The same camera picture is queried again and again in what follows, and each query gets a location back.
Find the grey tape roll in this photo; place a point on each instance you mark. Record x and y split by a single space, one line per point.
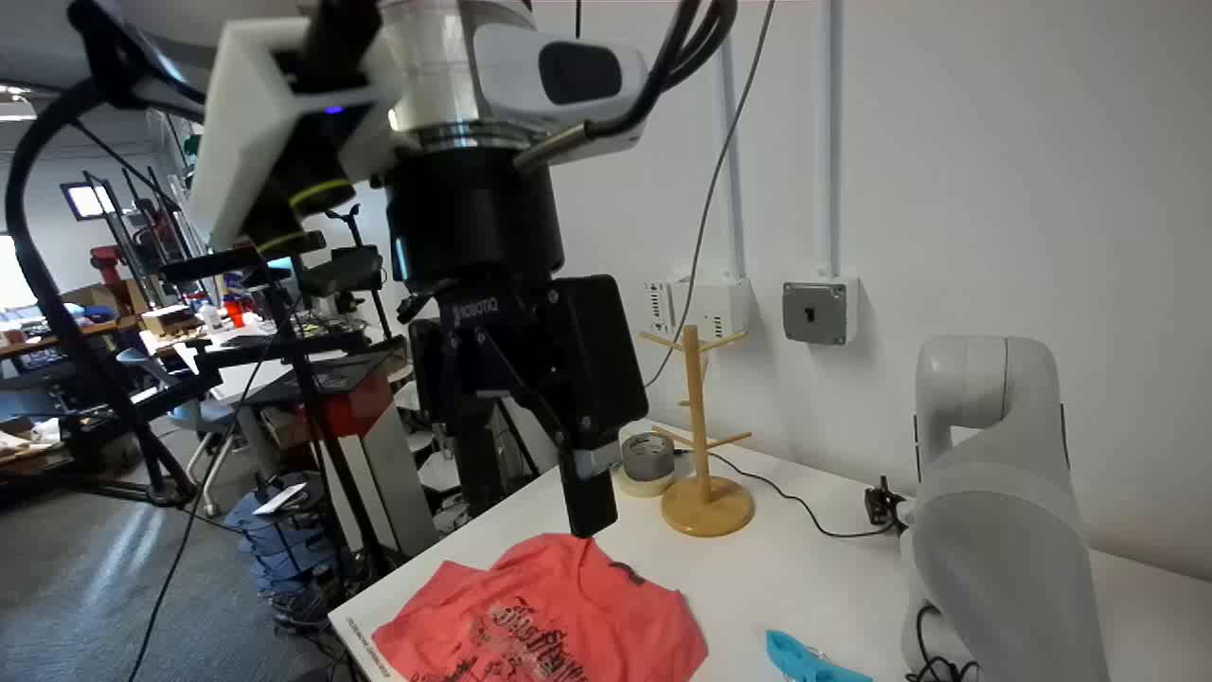
647 464

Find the black camera stand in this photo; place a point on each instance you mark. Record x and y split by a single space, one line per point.
304 379

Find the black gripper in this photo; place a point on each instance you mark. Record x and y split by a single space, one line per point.
473 230

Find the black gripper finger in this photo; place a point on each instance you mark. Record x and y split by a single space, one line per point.
593 488

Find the bright window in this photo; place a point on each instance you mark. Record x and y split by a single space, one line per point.
88 199

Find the white printed housing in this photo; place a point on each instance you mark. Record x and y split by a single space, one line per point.
246 114

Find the blue storage bin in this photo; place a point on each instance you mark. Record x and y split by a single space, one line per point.
286 537

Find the red and white cabinet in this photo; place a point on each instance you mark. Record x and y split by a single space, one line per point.
381 466

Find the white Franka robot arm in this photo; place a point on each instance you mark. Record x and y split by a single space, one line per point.
440 64

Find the peach printed shirt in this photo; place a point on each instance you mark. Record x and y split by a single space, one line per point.
506 621

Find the white wall socket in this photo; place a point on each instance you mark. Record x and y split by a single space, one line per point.
705 307

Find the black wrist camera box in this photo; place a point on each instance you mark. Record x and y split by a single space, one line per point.
603 353

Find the blue cloth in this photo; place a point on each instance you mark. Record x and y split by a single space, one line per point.
801 661

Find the cluttered workbench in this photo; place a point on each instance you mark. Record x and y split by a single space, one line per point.
51 379

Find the grey wall junction box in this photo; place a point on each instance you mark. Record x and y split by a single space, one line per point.
814 312

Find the wooden mug tree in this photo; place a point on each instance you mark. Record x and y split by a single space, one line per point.
701 495

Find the black curved tripod stand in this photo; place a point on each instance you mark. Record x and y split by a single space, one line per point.
37 277

